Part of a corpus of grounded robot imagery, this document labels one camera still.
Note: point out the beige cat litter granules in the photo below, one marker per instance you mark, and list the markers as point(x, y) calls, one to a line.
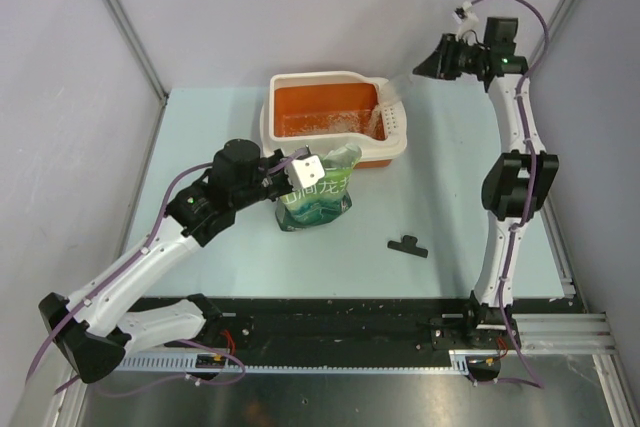
point(306, 122)

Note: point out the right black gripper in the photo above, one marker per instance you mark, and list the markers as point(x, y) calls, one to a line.
point(438, 63)

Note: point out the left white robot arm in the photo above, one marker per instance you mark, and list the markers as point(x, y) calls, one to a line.
point(95, 328)

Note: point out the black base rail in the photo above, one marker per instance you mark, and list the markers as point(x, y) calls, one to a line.
point(340, 332)

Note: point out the clear plastic scoop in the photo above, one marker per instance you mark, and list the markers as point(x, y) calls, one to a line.
point(394, 90)

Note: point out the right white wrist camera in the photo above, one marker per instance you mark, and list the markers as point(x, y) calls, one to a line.
point(466, 18)

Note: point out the aluminium side rail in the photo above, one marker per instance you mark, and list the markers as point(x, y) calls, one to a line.
point(578, 377)

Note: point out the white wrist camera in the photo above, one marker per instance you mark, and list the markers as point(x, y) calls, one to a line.
point(305, 173)
point(466, 18)

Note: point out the left aluminium frame post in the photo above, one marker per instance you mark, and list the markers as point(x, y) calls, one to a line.
point(123, 23)

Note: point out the black bag clip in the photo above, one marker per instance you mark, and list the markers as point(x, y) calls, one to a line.
point(408, 244)

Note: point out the white slotted cable duct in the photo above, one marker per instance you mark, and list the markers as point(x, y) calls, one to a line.
point(456, 362)

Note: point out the green litter bag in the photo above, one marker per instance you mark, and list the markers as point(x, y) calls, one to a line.
point(327, 199)

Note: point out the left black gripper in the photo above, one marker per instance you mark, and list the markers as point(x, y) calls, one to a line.
point(286, 186)

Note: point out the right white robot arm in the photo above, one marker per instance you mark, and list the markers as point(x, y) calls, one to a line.
point(517, 185)

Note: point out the orange and cream litter box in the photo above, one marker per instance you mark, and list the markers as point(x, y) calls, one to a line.
point(327, 91)

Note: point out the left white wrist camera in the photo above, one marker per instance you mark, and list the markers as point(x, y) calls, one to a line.
point(305, 173)

